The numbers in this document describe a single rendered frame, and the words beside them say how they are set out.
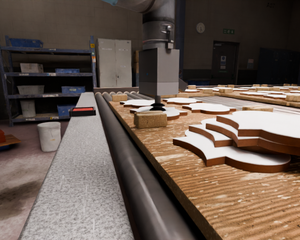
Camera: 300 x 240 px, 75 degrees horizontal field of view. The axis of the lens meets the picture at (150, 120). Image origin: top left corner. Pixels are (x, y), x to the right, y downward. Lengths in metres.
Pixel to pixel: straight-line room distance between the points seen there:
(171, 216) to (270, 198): 0.08
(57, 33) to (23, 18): 0.74
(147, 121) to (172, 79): 0.15
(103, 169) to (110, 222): 0.10
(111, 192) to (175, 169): 0.07
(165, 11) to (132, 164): 0.34
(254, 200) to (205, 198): 0.04
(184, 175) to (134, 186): 0.06
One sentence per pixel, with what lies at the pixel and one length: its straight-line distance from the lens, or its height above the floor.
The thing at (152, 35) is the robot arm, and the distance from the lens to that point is 0.47.
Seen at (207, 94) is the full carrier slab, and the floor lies 0.93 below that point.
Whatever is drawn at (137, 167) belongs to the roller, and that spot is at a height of 0.92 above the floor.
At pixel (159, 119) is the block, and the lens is 0.37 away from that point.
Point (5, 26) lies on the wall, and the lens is 5.75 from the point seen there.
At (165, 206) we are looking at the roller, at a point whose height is 0.92.
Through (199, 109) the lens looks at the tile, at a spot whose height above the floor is 0.95.
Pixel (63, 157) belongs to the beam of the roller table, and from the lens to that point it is 0.32.
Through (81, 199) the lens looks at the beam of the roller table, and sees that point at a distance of 0.21.
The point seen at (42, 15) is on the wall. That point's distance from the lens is 5.67.
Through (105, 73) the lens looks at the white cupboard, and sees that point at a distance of 4.94.
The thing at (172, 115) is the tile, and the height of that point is 0.95.
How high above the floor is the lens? 1.03
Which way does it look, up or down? 13 degrees down
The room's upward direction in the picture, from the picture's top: straight up
